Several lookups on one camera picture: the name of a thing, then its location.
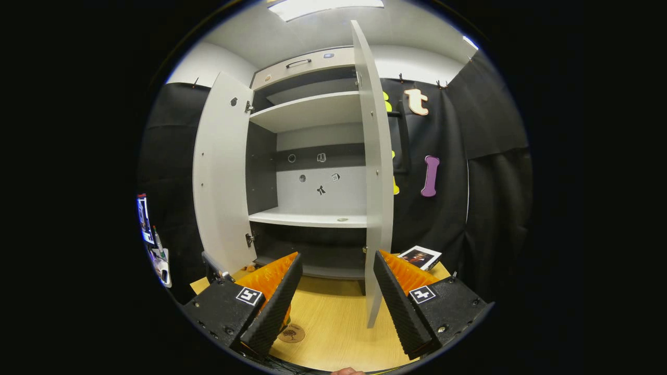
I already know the white device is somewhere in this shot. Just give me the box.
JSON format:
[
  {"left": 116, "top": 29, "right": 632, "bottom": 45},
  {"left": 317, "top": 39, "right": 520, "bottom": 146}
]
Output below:
[{"left": 154, "top": 250, "right": 172, "bottom": 289}]

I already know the round wooden coaster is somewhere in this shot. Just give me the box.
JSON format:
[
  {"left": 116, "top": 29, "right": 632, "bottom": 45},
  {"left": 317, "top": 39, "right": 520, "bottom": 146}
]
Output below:
[{"left": 278, "top": 323, "right": 306, "bottom": 343}]

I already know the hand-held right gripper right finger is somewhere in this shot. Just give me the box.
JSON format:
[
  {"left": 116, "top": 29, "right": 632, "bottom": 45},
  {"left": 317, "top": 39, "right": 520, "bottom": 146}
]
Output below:
[{"left": 373, "top": 250, "right": 495, "bottom": 361}]

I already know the computer screen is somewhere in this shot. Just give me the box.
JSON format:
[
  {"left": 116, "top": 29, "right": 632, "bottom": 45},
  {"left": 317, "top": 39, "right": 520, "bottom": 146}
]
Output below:
[{"left": 137, "top": 194, "right": 157, "bottom": 245}]

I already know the grey cabinet drawer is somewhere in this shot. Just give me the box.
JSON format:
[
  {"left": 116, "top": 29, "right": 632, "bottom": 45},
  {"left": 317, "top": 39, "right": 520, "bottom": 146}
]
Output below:
[{"left": 251, "top": 46, "right": 356, "bottom": 90}]

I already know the large ceiling light panel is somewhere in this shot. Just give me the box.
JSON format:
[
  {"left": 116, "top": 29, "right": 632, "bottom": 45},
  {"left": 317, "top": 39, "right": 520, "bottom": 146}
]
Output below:
[{"left": 267, "top": 0, "right": 385, "bottom": 22}]

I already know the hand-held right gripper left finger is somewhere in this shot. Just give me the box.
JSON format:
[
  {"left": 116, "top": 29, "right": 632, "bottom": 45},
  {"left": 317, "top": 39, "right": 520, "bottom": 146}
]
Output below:
[{"left": 182, "top": 252, "right": 304, "bottom": 360}]

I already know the grey cabinet door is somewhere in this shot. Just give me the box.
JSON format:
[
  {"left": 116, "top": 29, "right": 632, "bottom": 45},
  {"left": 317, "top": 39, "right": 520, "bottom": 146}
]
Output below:
[
  {"left": 193, "top": 71, "right": 257, "bottom": 276},
  {"left": 350, "top": 20, "right": 395, "bottom": 329}
]

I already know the grey cabinet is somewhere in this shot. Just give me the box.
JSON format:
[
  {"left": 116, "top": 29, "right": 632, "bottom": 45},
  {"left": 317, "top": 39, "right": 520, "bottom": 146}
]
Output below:
[{"left": 245, "top": 46, "right": 368, "bottom": 280}]

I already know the white book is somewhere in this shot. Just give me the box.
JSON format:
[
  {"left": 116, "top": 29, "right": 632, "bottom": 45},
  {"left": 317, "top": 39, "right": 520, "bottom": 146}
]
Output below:
[{"left": 397, "top": 245, "right": 442, "bottom": 271}]

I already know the black backdrop cloth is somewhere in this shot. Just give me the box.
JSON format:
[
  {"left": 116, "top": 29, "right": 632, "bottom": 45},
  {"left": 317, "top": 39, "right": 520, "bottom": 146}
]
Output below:
[{"left": 137, "top": 49, "right": 533, "bottom": 305}]

